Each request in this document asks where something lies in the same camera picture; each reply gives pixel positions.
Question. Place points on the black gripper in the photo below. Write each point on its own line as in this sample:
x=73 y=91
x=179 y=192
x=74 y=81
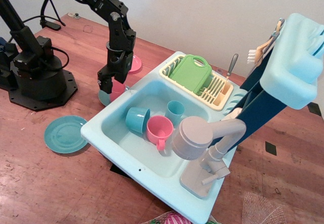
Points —
x=118 y=64

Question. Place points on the pink mesh bag ball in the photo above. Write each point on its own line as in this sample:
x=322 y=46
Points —
x=170 y=217

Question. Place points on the teal upright cup in sink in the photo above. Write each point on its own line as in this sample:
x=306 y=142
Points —
x=174 y=112

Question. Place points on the pink toy plate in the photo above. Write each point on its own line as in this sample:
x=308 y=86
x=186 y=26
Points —
x=136 y=65

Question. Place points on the grey handled toy knife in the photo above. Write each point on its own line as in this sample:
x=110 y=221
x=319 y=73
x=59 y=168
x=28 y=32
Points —
x=231 y=66

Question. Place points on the pink toy cup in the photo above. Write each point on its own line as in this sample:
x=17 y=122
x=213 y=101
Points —
x=117 y=89

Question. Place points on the black cable clamp mount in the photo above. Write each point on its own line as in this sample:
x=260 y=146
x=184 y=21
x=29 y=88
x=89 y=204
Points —
x=50 y=22

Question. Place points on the teal toy plate on table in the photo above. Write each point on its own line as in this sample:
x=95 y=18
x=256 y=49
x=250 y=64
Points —
x=63 y=134

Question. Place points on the light blue toy sink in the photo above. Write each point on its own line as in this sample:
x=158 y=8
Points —
x=173 y=132

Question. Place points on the green toy cutting board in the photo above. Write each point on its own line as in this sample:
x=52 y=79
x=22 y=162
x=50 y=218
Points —
x=191 y=72

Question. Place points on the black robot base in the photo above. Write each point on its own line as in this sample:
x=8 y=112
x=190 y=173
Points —
x=50 y=87

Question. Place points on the teal cup lying sideways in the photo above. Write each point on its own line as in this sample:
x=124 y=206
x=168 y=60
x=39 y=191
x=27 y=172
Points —
x=136 y=119

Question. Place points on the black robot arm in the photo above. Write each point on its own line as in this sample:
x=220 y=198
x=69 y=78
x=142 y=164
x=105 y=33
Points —
x=120 y=46

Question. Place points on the grey toy faucet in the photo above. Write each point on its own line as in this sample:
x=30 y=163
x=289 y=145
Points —
x=204 y=144

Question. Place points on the cream dish drying rack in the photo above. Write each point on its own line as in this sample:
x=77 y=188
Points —
x=214 y=93

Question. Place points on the pink mug in sink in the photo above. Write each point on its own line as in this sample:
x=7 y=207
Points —
x=159 y=128

